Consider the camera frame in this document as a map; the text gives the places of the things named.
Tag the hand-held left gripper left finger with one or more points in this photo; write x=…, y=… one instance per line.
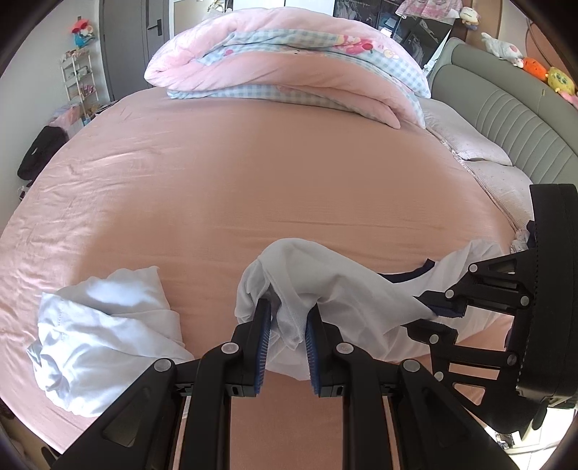
x=263, y=348

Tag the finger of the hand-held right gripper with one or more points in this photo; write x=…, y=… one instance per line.
x=487, y=289
x=435, y=340

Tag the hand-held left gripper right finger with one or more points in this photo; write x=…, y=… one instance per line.
x=312, y=357

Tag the white T-shirt navy trim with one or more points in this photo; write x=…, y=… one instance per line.
x=316, y=271

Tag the white blue printed cloth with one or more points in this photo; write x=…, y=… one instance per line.
x=519, y=242

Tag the navy garment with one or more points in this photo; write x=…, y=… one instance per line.
x=532, y=230

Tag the pink dotted pillow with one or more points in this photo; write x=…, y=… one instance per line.
x=465, y=135
x=501, y=194

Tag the crumpled white shirt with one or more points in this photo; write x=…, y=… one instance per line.
x=104, y=325

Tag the grey padded headboard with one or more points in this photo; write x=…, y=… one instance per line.
x=519, y=117

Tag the pink plush toy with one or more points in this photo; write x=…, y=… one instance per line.
x=571, y=99

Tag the yellow green plush toy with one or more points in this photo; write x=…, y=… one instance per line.
x=560, y=79

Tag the small orange plush toy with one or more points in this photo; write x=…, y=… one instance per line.
x=533, y=68

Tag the small white plush toy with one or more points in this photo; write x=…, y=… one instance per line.
x=469, y=16

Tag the pink hanging dress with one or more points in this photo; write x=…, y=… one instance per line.
x=424, y=9

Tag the folded pink checked quilt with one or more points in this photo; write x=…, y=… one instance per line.
x=293, y=58

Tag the black bag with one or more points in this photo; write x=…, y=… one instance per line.
x=43, y=149

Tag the pink storage box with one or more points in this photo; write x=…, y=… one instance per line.
x=67, y=119

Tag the glass door wardrobe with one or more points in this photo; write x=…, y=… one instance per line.
x=356, y=9

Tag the grey door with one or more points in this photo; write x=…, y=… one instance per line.
x=126, y=54

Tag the white shelf rack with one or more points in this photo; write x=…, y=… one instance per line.
x=74, y=72

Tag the blue red plush toy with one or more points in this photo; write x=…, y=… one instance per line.
x=83, y=34

